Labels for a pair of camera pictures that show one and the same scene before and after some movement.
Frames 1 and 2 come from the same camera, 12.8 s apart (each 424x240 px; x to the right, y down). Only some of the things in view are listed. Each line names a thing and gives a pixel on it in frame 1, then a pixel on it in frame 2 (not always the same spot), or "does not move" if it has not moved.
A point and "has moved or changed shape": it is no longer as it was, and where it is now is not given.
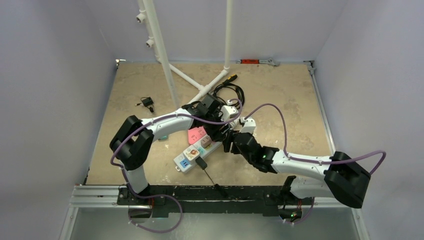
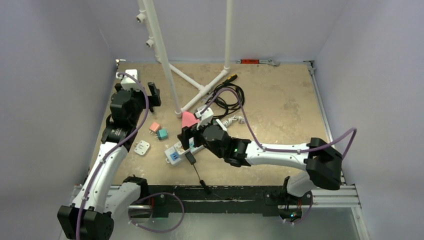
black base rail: (184, 201) does not move
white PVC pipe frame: (147, 17) does not move
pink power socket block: (194, 134) has moved or changed shape
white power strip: (203, 149) has moved or changed shape
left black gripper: (216, 134) to (153, 100)
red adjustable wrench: (256, 61) does not move
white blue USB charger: (185, 163) to (175, 156)
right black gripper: (230, 142) to (187, 136)
